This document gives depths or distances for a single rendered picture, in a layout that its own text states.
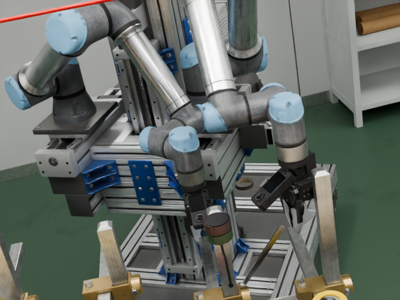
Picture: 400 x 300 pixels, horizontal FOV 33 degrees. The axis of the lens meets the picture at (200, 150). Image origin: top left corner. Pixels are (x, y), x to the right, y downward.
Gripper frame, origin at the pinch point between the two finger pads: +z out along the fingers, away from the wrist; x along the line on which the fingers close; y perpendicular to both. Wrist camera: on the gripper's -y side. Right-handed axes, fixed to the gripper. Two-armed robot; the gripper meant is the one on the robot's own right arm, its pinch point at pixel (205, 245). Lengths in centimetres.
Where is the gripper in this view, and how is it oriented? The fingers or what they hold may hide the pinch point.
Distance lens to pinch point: 194.3
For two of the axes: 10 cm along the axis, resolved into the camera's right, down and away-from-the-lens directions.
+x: -9.8, 2.0, -0.1
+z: 1.7, 8.7, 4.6
